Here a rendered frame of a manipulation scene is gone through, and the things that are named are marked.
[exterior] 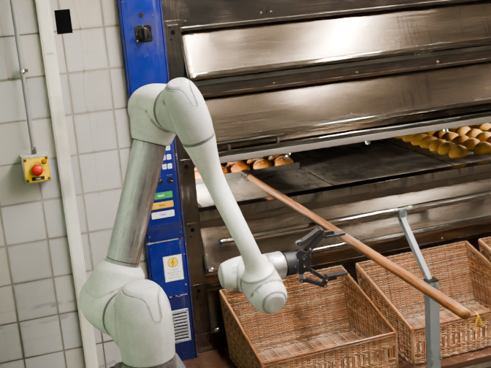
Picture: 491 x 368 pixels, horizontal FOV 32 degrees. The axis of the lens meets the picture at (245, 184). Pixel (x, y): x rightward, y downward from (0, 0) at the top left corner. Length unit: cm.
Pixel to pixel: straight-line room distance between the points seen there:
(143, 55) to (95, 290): 102
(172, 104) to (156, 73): 84
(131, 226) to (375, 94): 143
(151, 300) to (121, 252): 23
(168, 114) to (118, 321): 60
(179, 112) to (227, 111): 98
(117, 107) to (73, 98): 17
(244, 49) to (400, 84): 71
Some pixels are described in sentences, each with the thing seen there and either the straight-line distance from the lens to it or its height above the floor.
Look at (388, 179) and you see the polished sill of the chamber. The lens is 372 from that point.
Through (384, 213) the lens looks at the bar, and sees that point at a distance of 331.
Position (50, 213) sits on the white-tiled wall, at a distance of 332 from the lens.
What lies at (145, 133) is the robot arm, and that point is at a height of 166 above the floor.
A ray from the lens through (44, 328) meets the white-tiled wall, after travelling 346.
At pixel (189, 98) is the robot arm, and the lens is 243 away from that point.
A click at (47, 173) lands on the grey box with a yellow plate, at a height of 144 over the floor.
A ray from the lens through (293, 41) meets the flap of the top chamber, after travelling 345.
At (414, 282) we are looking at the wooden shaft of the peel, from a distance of 255.
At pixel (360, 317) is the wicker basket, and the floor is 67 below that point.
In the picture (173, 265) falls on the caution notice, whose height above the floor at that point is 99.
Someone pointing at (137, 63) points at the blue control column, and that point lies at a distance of 325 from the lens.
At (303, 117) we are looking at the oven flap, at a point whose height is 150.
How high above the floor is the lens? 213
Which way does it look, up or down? 15 degrees down
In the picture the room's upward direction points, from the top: 5 degrees counter-clockwise
